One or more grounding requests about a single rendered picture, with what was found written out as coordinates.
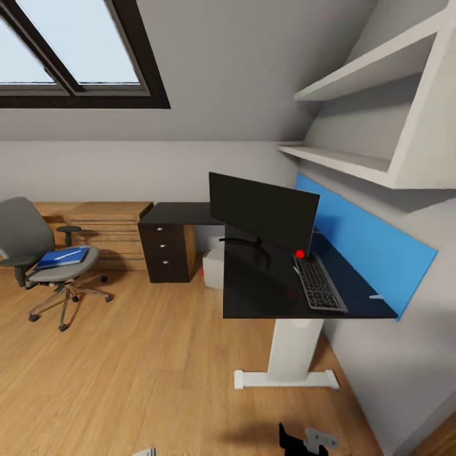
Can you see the folder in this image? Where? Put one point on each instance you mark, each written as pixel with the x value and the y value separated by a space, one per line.
pixel 63 257

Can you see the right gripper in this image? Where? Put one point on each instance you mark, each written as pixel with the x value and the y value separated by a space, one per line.
pixel 294 446

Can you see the door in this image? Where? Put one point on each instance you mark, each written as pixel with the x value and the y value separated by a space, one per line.
pixel 441 442

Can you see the swivel chair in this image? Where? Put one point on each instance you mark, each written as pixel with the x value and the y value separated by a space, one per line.
pixel 25 238

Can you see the room divider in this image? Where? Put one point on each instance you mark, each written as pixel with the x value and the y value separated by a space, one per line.
pixel 393 262

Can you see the fixed window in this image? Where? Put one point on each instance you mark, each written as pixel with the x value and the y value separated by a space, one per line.
pixel 77 54

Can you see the desk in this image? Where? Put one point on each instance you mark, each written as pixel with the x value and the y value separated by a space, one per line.
pixel 254 291

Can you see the keyboard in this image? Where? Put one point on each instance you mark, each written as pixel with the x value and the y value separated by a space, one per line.
pixel 320 290

